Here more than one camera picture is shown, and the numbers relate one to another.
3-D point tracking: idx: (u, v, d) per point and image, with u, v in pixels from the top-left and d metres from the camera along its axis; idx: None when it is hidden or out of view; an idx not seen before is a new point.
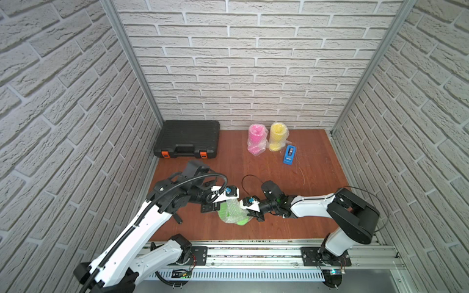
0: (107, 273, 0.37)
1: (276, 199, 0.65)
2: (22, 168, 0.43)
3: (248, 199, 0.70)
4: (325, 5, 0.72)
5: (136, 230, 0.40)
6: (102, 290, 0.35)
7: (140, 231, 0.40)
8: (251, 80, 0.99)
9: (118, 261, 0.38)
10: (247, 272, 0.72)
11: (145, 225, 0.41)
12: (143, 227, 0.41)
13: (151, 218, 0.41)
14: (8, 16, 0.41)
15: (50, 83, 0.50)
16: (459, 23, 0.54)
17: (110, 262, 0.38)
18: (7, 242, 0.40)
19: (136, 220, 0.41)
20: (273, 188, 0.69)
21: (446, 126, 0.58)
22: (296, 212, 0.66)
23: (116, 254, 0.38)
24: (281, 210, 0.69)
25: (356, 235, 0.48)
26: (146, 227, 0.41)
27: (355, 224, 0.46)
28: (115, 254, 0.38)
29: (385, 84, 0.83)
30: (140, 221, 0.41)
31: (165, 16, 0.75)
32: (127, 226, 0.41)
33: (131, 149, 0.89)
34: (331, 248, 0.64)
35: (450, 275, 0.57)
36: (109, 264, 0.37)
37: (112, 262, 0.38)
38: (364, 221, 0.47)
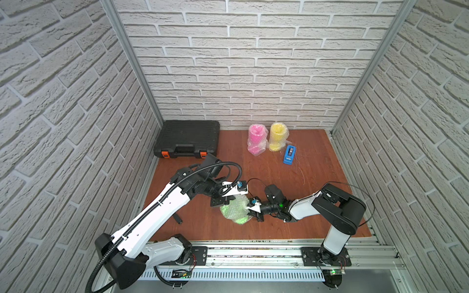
0: (129, 244, 0.38)
1: (278, 204, 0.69)
2: (22, 168, 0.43)
3: (251, 201, 0.81)
4: (325, 5, 0.72)
5: (159, 207, 0.43)
6: (124, 258, 0.37)
7: (164, 207, 0.43)
8: (251, 80, 0.99)
9: (141, 233, 0.40)
10: (247, 272, 0.72)
11: (167, 204, 0.44)
12: (167, 206, 0.44)
13: (175, 198, 0.45)
14: (8, 16, 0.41)
15: (50, 83, 0.50)
16: (459, 23, 0.54)
17: (134, 233, 0.40)
18: (7, 242, 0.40)
19: (160, 199, 0.44)
20: (276, 193, 0.71)
21: (446, 126, 0.58)
22: (295, 215, 0.69)
23: (140, 227, 0.41)
24: (283, 215, 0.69)
25: (344, 227, 0.50)
26: (169, 206, 0.44)
27: (338, 216, 0.48)
28: (138, 227, 0.41)
29: (385, 84, 0.83)
30: (165, 199, 0.44)
31: (165, 16, 0.75)
32: (151, 204, 0.44)
33: (132, 149, 0.89)
34: (329, 246, 0.64)
35: (450, 275, 0.57)
36: (131, 236, 0.39)
37: (135, 234, 0.40)
38: (349, 213, 0.49)
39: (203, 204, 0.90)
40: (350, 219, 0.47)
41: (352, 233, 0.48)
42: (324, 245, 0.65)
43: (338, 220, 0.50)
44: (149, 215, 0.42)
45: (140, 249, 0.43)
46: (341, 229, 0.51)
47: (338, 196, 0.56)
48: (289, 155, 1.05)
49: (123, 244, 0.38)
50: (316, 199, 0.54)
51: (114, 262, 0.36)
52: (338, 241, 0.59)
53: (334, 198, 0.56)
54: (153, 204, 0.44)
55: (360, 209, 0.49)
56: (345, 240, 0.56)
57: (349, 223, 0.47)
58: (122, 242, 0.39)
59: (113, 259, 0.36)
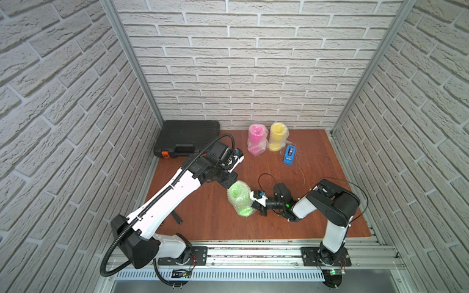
0: (144, 225, 0.39)
1: (285, 203, 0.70)
2: (22, 168, 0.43)
3: (259, 193, 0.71)
4: (325, 5, 0.72)
5: (171, 190, 0.44)
6: (138, 236, 0.38)
7: (175, 191, 0.44)
8: (251, 80, 0.99)
9: (156, 215, 0.41)
10: (247, 272, 0.72)
11: (179, 187, 0.45)
12: (179, 189, 0.45)
13: (187, 181, 0.46)
14: (8, 16, 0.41)
15: (50, 83, 0.50)
16: (459, 23, 0.54)
17: (148, 215, 0.41)
18: (7, 242, 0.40)
19: (173, 182, 0.45)
20: (284, 192, 0.73)
21: (446, 126, 0.58)
22: (297, 213, 0.72)
23: (154, 209, 0.42)
24: (287, 214, 0.75)
25: (336, 219, 0.52)
26: (181, 189, 0.45)
27: (329, 207, 0.51)
28: (152, 210, 0.41)
29: (385, 84, 0.83)
30: (176, 182, 0.45)
31: (165, 16, 0.75)
32: (163, 188, 0.45)
33: (131, 149, 0.89)
34: (328, 244, 0.65)
35: (450, 275, 0.57)
36: (146, 217, 0.40)
37: (149, 216, 0.41)
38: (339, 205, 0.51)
39: (203, 204, 0.90)
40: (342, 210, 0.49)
41: (344, 224, 0.50)
42: (324, 242, 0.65)
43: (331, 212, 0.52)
44: (161, 198, 0.43)
45: (153, 231, 0.42)
46: (334, 220, 0.53)
47: (333, 191, 0.58)
48: (289, 155, 1.05)
49: (137, 224, 0.39)
50: (309, 193, 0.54)
51: (130, 240, 0.38)
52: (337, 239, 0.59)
53: (329, 193, 0.58)
54: (165, 188, 0.45)
55: (353, 203, 0.51)
56: (342, 237, 0.58)
57: (341, 215, 0.49)
58: (137, 223, 0.40)
59: (130, 238, 0.38)
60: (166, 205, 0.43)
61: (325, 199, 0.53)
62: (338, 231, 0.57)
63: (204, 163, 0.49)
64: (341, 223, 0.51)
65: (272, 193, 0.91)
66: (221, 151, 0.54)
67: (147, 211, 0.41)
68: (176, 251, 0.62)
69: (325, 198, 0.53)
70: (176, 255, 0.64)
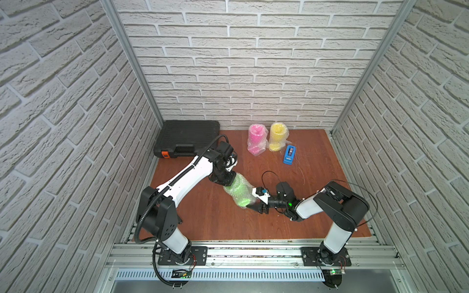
0: (174, 192, 0.45)
1: (287, 202, 0.78)
2: (22, 168, 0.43)
3: (261, 190, 0.85)
4: (325, 5, 0.72)
5: (193, 169, 0.52)
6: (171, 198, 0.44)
7: (197, 170, 0.53)
8: (251, 80, 0.99)
9: (182, 185, 0.48)
10: (247, 272, 0.72)
11: (199, 168, 0.53)
12: (198, 169, 0.53)
13: (204, 163, 0.55)
14: (8, 16, 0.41)
15: (50, 83, 0.50)
16: (459, 23, 0.54)
17: (176, 185, 0.47)
18: (7, 242, 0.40)
19: (194, 163, 0.54)
20: (288, 191, 0.72)
21: (446, 126, 0.58)
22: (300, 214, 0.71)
23: (181, 182, 0.48)
24: (290, 213, 0.74)
25: (344, 223, 0.50)
26: (199, 170, 0.53)
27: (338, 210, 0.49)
28: (179, 182, 0.48)
29: (385, 84, 0.83)
30: (196, 163, 0.55)
31: (165, 16, 0.75)
32: (185, 168, 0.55)
33: (131, 149, 0.89)
34: (330, 243, 0.65)
35: (450, 275, 0.57)
36: (174, 187, 0.47)
37: (177, 186, 0.47)
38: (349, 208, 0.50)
39: (203, 204, 0.90)
40: (352, 214, 0.48)
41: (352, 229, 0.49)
42: (325, 242, 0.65)
43: (339, 217, 0.50)
44: (186, 174, 0.51)
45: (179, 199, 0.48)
46: (341, 224, 0.51)
47: (342, 194, 0.56)
48: (289, 155, 1.05)
49: (168, 192, 0.45)
50: (319, 194, 0.55)
51: (163, 205, 0.43)
52: (338, 240, 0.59)
53: (337, 196, 0.57)
54: (187, 168, 0.53)
55: (363, 206, 0.50)
56: (346, 239, 0.57)
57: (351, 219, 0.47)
58: (168, 190, 0.46)
59: (162, 203, 0.43)
60: (190, 179, 0.50)
61: (334, 203, 0.51)
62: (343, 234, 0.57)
63: (215, 154, 0.59)
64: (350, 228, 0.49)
65: (275, 191, 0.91)
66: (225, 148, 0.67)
67: (174, 184, 0.47)
68: (179, 246, 0.62)
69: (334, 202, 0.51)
70: (178, 252, 0.64)
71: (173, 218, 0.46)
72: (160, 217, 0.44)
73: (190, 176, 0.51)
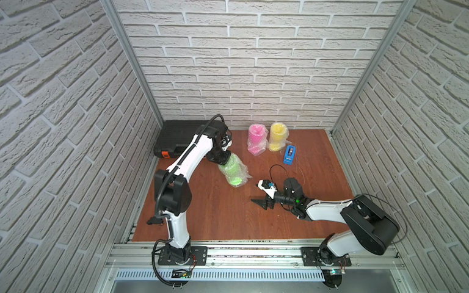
0: (184, 171, 0.50)
1: (295, 198, 0.73)
2: (22, 168, 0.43)
3: (267, 182, 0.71)
4: (325, 5, 0.72)
5: (195, 148, 0.56)
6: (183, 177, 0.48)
7: (199, 147, 0.57)
8: (251, 80, 0.99)
9: (190, 163, 0.52)
10: (247, 272, 0.72)
11: (200, 145, 0.57)
12: (199, 146, 0.57)
13: (204, 140, 0.59)
14: (8, 16, 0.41)
15: (50, 83, 0.50)
16: (459, 23, 0.54)
17: (184, 164, 0.52)
18: (7, 242, 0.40)
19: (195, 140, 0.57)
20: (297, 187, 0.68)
21: (446, 126, 0.58)
22: (309, 214, 0.66)
23: (187, 160, 0.53)
24: (297, 211, 0.70)
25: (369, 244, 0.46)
26: (201, 146, 0.57)
27: (369, 234, 0.45)
28: (186, 160, 0.53)
29: (385, 84, 0.83)
30: (197, 140, 0.59)
31: (165, 16, 0.75)
32: (187, 147, 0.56)
33: (131, 149, 0.89)
34: (333, 247, 0.64)
35: (450, 275, 0.57)
36: (183, 166, 0.51)
37: (185, 165, 0.51)
38: (383, 233, 0.45)
39: (203, 204, 0.90)
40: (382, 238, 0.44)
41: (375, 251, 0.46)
42: (328, 244, 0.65)
43: (367, 240, 0.46)
44: (190, 152, 0.55)
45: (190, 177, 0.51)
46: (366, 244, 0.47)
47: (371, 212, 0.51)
48: (289, 155, 1.05)
49: (178, 171, 0.50)
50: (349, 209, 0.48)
51: (177, 182, 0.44)
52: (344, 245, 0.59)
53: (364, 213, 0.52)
54: (189, 146, 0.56)
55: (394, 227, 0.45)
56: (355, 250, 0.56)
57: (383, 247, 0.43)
58: (178, 170, 0.50)
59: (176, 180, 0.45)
60: (195, 156, 0.54)
61: (366, 224, 0.46)
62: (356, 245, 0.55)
63: (212, 130, 0.62)
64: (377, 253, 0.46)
65: (282, 185, 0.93)
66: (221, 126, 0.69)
67: (182, 163, 0.52)
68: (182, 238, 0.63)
69: (367, 224, 0.46)
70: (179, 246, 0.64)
71: (188, 193, 0.51)
72: (176, 193, 0.49)
73: (195, 153, 0.55)
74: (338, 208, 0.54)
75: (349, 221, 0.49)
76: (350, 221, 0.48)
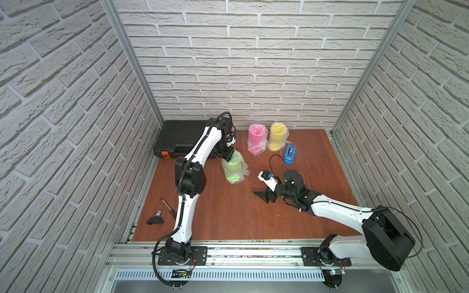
0: (199, 159, 0.59)
1: (296, 190, 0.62)
2: (22, 168, 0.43)
3: (267, 174, 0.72)
4: (325, 5, 0.72)
5: (207, 138, 0.64)
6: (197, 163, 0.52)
7: (211, 138, 0.65)
8: (251, 80, 0.99)
9: (204, 152, 0.60)
10: (247, 272, 0.72)
11: (212, 136, 0.65)
12: (211, 137, 0.65)
13: (215, 132, 0.66)
14: (8, 16, 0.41)
15: (50, 83, 0.50)
16: (459, 23, 0.54)
17: (199, 154, 0.60)
18: (7, 242, 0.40)
19: (206, 132, 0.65)
20: (297, 179, 0.65)
21: (446, 126, 0.58)
22: (315, 210, 0.62)
23: (201, 149, 0.61)
24: (299, 204, 0.66)
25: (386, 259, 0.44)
26: (213, 137, 0.65)
27: (390, 251, 0.42)
28: (200, 150, 0.61)
29: (385, 84, 0.83)
30: (209, 132, 0.66)
31: (165, 16, 0.75)
32: (200, 138, 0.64)
33: (131, 149, 0.89)
34: (335, 249, 0.64)
35: (450, 275, 0.57)
36: (198, 155, 0.59)
37: (199, 154, 0.60)
38: (400, 248, 0.43)
39: (203, 204, 0.90)
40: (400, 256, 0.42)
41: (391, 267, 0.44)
42: (330, 246, 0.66)
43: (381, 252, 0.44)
44: (203, 143, 0.63)
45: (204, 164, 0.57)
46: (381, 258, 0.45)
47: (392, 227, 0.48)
48: (289, 155, 1.05)
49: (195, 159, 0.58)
50: (371, 224, 0.44)
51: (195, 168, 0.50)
52: (347, 249, 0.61)
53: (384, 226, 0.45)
54: (202, 137, 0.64)
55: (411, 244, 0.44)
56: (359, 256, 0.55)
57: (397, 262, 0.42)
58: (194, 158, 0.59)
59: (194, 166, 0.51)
60: (207, 146, 0.62)
61: (388, 242, 0.43)
62: (363, 253, 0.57)
63: (221, 122, 0.69)
64: (386, 264, 0.45)
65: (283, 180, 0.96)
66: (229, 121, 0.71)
67: (198, 152, 0.60)
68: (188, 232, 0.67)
69: (387, 240, 0.43)
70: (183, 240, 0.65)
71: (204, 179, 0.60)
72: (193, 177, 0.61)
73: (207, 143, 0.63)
74: (356, 218, 0.49)
75: (367, 234, 0.45)
76: (369, 234, 0.45)
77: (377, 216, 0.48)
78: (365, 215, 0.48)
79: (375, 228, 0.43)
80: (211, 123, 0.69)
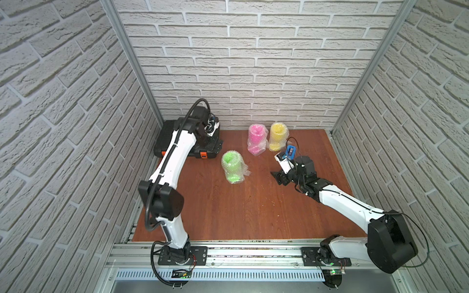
0: (168, 178, 0.47)
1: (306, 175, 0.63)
2: (22, 168, 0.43)
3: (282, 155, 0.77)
4: (325, 5, 0.72)
5: (176, 149, 0.51)
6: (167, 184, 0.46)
7: (181, 148, 0.51)
8: (251, 80, 0.99)
9: (173, 168, 0.48)
10: (247, 272, 0.72)
11: (181, 145, 0.52)
12: (181, 147, 0.51)
13: (184, 138, 0.53)
14: (8, 16, 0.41)
15: (50, 83, 0.50)
16: (459, 23, 0.54)
17: (167, 170, 0.48)
18: (7, 242, 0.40)
19: (174, 141, 0.52)
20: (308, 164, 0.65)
21: (446, 126, 0.58)
22: (322, 197, 0.61)
23: (170, 166, 0.48)
24: (306, 188, 0.66)
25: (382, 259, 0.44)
26: (182, 146, 0.52)
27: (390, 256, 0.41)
28: (168, 166, 0.48)
29: (385, 84, 0.83)
30: (177, 141, 0.52)
31: (165, 16, 0.75)
32: (168, 150, 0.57)
33: (131, 149, 0.89)
34: (335, 248, 0.64)
35: (451, 275, 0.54)
36: (167, 173, 0.47)
37: (168, 170, 0.48)
38: (399, 253, 0.42)
39: (203, 204, 0.90)
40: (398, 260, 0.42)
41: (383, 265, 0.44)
42: (330, 244, 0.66)
43: (379, 251, 0.44)
44: (171, 156, 0.50)
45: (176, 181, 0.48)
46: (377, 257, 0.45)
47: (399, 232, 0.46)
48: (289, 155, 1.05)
49: (162, 179, 0.47)
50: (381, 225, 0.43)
51: (163, 191, 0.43)
52: (347, 249, 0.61)
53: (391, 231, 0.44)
54: (170, 148, 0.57)
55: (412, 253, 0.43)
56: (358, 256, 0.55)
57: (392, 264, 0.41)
58: (162, 178, 0.47)
59: (162, 190, 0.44)
60: (176, 161, 0.49)
61: (391, 247, 0.42)
62: (362, 254, 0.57)
63: (192, 122, 0.55)
64: (378, 264, 0.45)
65: None
66: (201, 113, 0.63)
67: (164, 170, 0.48)
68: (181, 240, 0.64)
69: (391, 243, 0.42)
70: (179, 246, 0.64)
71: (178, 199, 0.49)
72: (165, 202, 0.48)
73: (177, 154, 0.50)
74: (365, 215, 0.47)
75: (372, 232, 0.44)
76: (374, 234, 0.44)
77: (387, 219, 0.46)
78: (374, 215, 0.46)
79: (383, 229, 0.42)
80: (179, 126, 0.55)
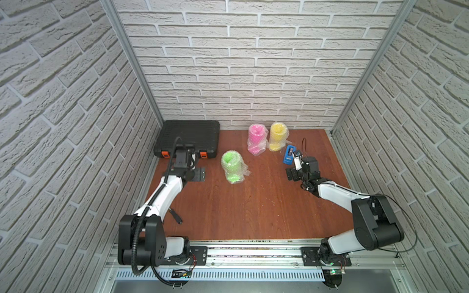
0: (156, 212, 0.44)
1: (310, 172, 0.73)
2: (22, 168, 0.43)
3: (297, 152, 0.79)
4: (325, 5, 0.72)
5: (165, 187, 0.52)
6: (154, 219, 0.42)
7: (170, 187, 0.53)
8: (251, 80, 0.99)
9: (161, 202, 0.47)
10: (247, 272, 0.72)
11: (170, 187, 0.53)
12: (169, 187, 0.53)
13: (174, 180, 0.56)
14: (8, 16, 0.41)
15: (50, 83, 0.50)
16: (459, 23, 0.54)
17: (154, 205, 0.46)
18: (7, 242, 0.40)
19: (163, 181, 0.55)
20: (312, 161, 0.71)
21: (446, 126, 0.58)
22: (320, 190, 0.67)
23: (157, 201, 0.47)
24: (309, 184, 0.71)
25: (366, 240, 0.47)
26: (171, 187, 0.53)
27: (370, 229, 0.45)
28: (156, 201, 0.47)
29: (385, 84, 0.83)
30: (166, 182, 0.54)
31: (165, 16, 0.75)
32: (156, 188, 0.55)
33: (131, 148, 0.89)
34: (333, 243, 0.65)
35: (450, 275, 0.57)
36: (154, 207, 0.45)
37: (156, 205, 0.46)
38: (380, 231, 0.45)
39: (203, 204, 0.90)
40: (380, 238, 0.44)
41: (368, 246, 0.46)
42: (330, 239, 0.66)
43: (363, 231, 0.47)
44: (160, 193, 0.50)
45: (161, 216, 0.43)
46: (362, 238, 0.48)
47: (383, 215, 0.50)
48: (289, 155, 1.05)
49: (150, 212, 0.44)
50: (362, 202, 0.47)
51: (150, 223, 0.41)
52: (345, 246, 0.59)
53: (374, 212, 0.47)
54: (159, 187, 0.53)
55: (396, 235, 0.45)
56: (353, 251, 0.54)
57: (374, 243, 0.44)
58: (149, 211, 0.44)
59: (148, 223, 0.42)
60: (165, 196, 0.50)
61: (370, 222, 0.45)
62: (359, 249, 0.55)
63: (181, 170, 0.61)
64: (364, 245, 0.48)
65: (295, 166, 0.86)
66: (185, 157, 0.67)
67: (153, 202, 0.47)
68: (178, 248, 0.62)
69: (371, 218, 0.45)
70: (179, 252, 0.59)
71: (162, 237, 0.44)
72: (151, 239, 0.41)
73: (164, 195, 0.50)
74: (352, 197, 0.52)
75: (354, 209, 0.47)
76: (356, 210, 0.48)
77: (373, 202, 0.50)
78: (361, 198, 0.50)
79: (363, 206, 0.46)
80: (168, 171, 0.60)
